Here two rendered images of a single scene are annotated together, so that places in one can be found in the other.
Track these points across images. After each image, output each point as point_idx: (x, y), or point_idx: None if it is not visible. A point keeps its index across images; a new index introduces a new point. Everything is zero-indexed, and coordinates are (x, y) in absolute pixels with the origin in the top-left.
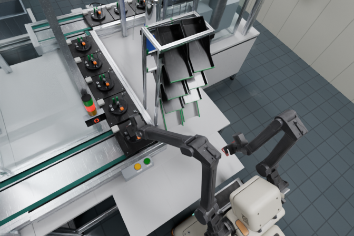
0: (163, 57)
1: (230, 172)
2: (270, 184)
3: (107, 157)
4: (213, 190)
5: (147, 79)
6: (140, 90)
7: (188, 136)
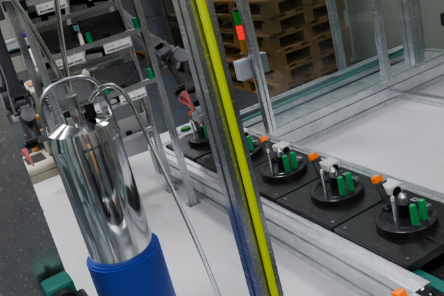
0: None
1: (55, 178)
2: (31, 53)
3: (254, 129)
4: None
5: (183, 252)
6: (203, 227)
7: None
